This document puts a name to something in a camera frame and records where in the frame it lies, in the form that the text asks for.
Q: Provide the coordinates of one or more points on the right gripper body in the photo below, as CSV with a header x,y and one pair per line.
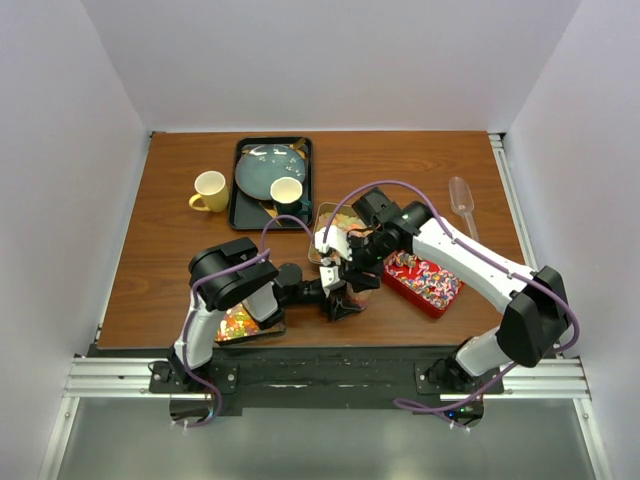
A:
x,y
368,255

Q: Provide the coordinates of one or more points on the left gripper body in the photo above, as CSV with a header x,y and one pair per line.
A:
x,y
319,296

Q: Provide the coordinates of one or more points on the glass goblet jar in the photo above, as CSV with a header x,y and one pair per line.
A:
x,y
356,300

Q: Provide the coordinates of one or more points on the red tin of lollipops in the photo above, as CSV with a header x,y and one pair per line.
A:
x,y
422,283

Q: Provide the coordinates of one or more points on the silver tin of gummies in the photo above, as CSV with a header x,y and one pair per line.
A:
x,y
346,220

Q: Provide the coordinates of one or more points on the gold tin of star candies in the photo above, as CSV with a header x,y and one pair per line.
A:
x,y
239,327

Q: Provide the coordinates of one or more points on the clear plastic scoop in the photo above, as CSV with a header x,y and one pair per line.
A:
x,y
462,204

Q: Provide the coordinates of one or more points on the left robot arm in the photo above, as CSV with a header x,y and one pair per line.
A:
x,y
236,274

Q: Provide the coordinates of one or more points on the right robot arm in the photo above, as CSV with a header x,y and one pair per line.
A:
x,y
533,304

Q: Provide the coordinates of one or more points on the dark green cup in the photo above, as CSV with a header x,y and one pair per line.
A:
x,y
288,196

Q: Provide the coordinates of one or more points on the dark teal plate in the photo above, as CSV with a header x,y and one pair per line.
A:
x,y
262,165

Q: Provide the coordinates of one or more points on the yellow mug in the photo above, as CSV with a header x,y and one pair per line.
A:
x,y
212,193

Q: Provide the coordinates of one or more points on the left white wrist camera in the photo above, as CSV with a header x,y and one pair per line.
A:
x,y
330,278

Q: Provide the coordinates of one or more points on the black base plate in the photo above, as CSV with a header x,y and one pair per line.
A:
x,y
302,377

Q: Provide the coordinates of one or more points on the aluminium frame rail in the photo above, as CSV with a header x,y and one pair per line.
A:
x,y
536,430

